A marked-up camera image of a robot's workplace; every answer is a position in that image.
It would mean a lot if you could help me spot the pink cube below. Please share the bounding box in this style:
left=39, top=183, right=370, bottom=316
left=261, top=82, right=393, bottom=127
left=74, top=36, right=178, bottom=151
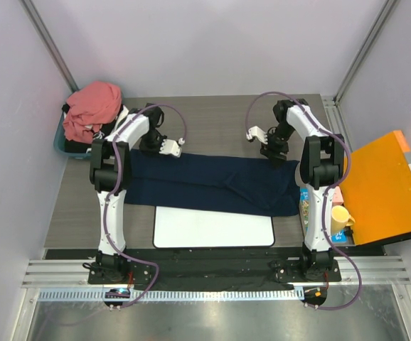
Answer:
left=332, top=186, right=344, bottom=206

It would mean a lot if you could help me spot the pink crumpled t-shirt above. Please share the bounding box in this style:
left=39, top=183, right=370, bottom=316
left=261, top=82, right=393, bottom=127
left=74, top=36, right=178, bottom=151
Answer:
left=63, top=81, right=122, bottom=144

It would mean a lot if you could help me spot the white mat with black border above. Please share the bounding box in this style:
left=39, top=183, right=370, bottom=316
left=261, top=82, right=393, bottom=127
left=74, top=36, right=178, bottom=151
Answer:
left=153, top=207, right=275, bottom=249

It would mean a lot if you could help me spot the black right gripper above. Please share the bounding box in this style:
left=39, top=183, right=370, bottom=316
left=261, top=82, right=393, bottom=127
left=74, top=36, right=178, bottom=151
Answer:
left=260, top=122, right=294, bottom=169

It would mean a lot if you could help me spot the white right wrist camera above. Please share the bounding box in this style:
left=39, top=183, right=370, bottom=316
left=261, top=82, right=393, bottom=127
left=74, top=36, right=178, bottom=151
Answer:
left=245, top=126, right=268, bottom=145

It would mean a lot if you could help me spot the teal laundry basket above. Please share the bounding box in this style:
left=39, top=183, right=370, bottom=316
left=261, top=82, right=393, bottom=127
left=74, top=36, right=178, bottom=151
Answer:
left=53, top=92, right=125, bottom=161

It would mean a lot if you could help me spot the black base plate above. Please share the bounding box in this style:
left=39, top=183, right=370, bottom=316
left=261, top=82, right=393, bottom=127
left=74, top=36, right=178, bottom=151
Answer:
left=86, top=247, right=341, bottom=291

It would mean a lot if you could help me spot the white slotted cable duct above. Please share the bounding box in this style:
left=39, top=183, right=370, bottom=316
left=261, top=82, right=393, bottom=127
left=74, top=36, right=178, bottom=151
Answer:
left=38, top=287, right=304, bottom=303

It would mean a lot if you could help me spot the yellow mug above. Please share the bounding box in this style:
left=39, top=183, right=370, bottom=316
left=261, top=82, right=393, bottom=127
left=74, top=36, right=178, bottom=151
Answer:
left=331, top=205, right=356, bottom=234

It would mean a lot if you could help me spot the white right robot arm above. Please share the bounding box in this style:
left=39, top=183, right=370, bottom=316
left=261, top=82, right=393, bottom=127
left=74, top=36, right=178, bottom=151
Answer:
left=260, top=99, right=345, bottom=281

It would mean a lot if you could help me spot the navy blue t-shirt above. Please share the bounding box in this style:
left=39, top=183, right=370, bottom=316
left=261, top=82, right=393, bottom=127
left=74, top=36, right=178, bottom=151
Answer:
left=124, top=150, right=300, bottom=217

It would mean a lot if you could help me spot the colourful picture book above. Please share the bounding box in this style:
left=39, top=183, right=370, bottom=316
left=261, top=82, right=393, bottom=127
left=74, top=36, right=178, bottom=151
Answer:
left=299, top=188, right=348, bottom=244

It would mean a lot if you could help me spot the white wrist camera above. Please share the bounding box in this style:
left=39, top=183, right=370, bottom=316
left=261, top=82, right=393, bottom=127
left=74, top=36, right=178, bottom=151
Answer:
left=159, top=138, right=185, bottom=158
left=245, top=126, right=268, bottom=145

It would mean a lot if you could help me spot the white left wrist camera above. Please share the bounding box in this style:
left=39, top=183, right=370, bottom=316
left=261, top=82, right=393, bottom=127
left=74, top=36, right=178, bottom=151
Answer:
left=159, top=138, right=185, bottom=158

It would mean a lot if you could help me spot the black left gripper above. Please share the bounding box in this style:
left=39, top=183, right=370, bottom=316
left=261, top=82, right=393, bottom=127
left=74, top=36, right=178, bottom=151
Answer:
left=139, top=131, right=169, bottom=157

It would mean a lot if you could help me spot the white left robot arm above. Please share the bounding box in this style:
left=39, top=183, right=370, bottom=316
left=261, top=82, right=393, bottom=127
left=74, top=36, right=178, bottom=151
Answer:
left=83, top=104, right=166, bottom=284

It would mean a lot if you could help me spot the orange board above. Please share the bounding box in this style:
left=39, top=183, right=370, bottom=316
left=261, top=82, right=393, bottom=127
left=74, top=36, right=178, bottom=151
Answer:
left=340, top=130, right=411, bottom=245

